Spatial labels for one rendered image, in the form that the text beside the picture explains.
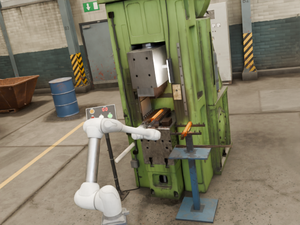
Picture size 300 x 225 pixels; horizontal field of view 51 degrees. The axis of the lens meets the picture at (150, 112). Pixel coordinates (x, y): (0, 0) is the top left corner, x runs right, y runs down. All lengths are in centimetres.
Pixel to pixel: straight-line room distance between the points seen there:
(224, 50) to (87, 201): 656
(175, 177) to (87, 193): 134
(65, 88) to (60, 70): 315
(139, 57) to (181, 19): 57
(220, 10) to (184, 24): 517
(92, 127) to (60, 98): 527
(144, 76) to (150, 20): 59
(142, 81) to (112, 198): 140
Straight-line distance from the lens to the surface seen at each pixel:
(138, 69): 340
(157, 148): 357
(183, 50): 334
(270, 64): 922
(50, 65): 1116
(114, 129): 265
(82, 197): 268
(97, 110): 365
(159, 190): 386
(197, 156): 317
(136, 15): 348
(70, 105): 799
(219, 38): 848
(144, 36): 346
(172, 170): 364
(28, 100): 1003
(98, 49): 1017
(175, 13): 331
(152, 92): 340
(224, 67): 859
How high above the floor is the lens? 214
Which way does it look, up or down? 18 degrees down
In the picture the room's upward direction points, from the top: 9 degrees counter-clockwise
